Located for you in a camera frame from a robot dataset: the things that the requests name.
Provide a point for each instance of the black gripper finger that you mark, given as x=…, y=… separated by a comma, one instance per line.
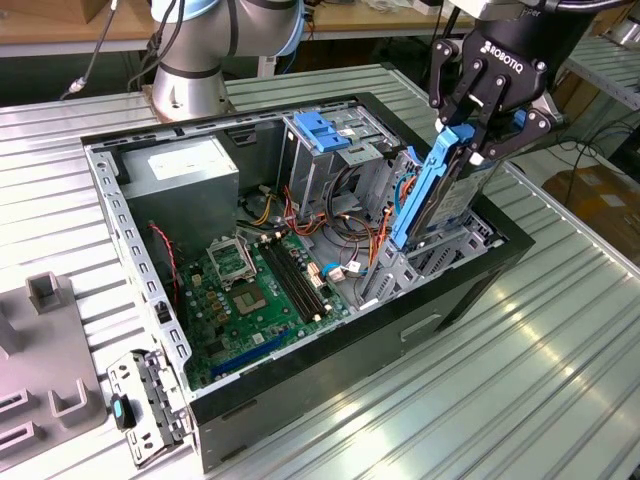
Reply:
x=492, y=125
x=442, y=75

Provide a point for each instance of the hard disk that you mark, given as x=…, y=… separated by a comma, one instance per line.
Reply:
x=452, y=200

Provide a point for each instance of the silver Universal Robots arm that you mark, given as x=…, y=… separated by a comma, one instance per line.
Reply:
x=190, y=95

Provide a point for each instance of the grey metal disk bay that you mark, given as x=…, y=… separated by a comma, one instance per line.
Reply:
x=397, y=262

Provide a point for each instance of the metal slat side table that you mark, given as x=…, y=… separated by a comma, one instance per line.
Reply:
x=610, y=70

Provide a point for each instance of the wooden desk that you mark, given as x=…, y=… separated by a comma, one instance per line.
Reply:
x=375, y=22

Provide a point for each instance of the brown cardboard box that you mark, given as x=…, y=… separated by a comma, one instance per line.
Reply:
x=600, y=200

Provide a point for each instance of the blue plastic drive latch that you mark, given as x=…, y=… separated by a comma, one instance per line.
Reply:
x=315, y=127

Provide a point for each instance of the grey optical drive cage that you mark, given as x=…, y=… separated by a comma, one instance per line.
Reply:
x=305, y=170

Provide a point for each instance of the black RAM slot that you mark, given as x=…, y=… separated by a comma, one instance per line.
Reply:
x=289, y=285
x=304, y=280

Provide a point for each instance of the black open PC case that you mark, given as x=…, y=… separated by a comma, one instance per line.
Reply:
x=325, y=360

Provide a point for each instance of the grey power supply unit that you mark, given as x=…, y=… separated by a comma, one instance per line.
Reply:
x=180, y=205

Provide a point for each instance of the CPU socket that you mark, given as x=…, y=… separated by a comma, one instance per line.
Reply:
x=248, y=301

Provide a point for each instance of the green motherboard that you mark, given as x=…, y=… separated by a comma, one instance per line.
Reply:
x=260, y=327

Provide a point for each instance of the blue expansion slot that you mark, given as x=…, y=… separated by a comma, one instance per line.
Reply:
x=250, y=354

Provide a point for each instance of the black clip with blue label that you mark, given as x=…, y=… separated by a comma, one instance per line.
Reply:
x=125, y=412

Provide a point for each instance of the grey parts rack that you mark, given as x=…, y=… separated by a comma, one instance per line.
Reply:
x=47, y=345

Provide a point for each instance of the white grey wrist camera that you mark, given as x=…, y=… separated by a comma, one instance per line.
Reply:
x=470, y=7

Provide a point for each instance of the grey metal slot bracket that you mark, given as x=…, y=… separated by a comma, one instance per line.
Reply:
x=131, y=382

